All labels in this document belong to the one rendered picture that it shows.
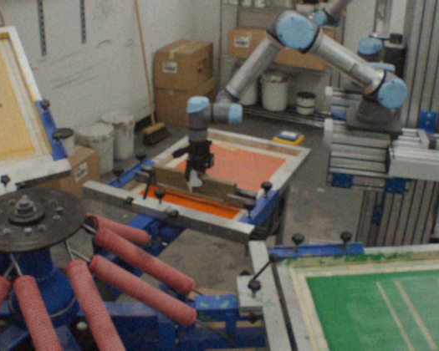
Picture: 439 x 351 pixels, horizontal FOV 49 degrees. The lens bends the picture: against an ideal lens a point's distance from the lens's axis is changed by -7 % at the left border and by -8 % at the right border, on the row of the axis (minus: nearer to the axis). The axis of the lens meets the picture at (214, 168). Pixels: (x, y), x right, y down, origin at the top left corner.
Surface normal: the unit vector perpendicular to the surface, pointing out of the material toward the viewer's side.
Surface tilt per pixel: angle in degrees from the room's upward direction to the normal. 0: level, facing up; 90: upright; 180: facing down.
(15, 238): 0
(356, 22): 90
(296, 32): 86
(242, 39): 89
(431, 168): 90
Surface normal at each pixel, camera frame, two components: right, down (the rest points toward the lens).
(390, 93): 0.11, 0.49
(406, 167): -0.21, 0.42
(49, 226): 0.02, -0.90
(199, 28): -0.45, 0.38
